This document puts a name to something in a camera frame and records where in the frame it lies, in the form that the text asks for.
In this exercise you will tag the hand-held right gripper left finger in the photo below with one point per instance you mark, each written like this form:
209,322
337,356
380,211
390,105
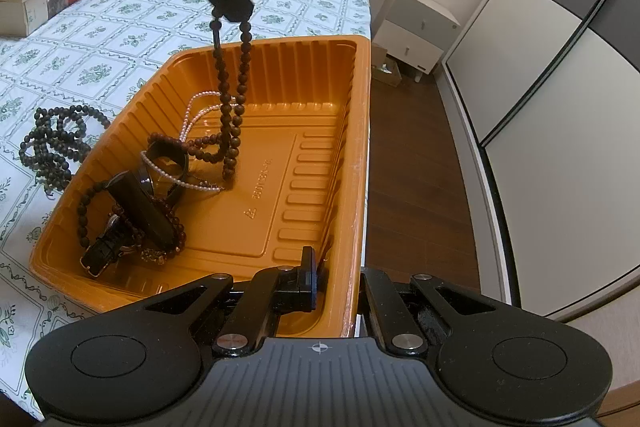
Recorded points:
300,289

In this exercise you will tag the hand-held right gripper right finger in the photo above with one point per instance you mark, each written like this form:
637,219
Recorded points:
380,299

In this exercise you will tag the orange plastic tray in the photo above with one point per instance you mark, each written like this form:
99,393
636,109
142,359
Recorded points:
300,107

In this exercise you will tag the black wristband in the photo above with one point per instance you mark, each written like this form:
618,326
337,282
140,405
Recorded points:
142,207

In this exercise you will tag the black leather wristwatch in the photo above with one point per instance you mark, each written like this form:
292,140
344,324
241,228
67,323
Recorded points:
102,254

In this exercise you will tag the small cardboard box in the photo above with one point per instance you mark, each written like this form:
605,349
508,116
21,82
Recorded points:
386,69

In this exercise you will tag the white nightstand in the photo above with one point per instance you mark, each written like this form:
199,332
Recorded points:
415,32

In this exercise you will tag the white grey wardrobe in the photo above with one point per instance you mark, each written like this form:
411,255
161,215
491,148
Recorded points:
560,107

